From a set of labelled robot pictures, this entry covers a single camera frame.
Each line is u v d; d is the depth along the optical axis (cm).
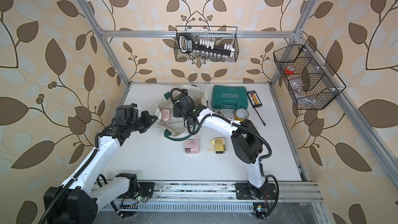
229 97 107
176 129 91
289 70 81
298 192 75
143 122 71
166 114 94
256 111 103
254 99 108
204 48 85
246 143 49
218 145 85
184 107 66
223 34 91
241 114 100
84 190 41
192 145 85
